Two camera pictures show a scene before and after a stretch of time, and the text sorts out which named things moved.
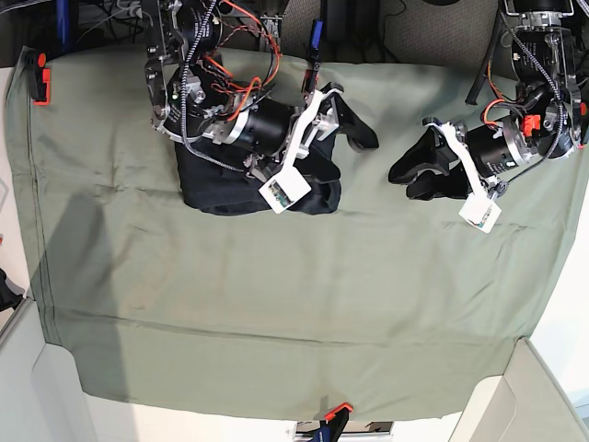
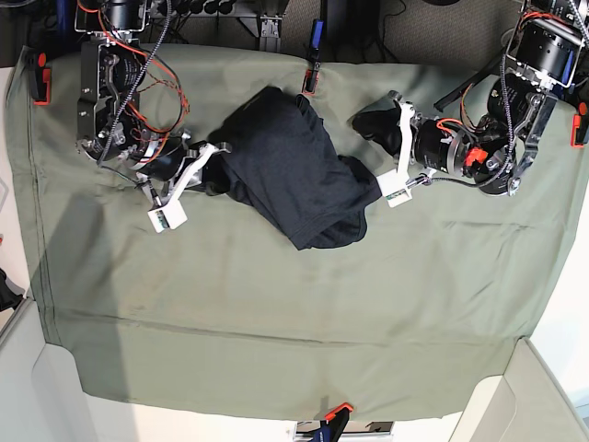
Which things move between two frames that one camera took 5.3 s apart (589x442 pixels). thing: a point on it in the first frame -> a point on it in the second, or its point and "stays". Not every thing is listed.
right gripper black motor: x=266 y=127 -> x=166 y=166
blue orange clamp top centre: x=311 y=75 stays
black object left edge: x=10 y=292 stays
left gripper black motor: x=491 y=149 -> x=380 y=122
